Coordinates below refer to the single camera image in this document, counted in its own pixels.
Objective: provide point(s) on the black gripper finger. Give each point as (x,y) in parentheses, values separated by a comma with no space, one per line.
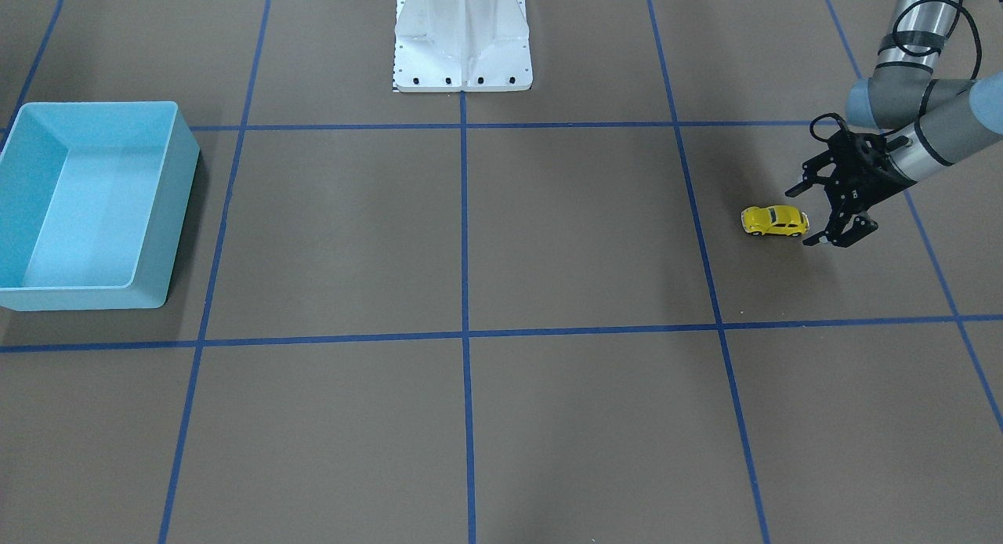
(821,170)
(843,230)

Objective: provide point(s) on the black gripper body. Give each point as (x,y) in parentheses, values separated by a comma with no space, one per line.
(870,177)

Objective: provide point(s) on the yellow beetle toy car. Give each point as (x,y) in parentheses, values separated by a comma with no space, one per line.
(776,220)

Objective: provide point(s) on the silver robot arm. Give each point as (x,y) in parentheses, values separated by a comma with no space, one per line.
(903,124)

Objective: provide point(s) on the light blue plastic bin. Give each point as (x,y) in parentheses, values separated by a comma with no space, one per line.
(93,200)

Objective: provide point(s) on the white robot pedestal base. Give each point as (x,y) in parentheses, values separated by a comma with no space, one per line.
(462,46)

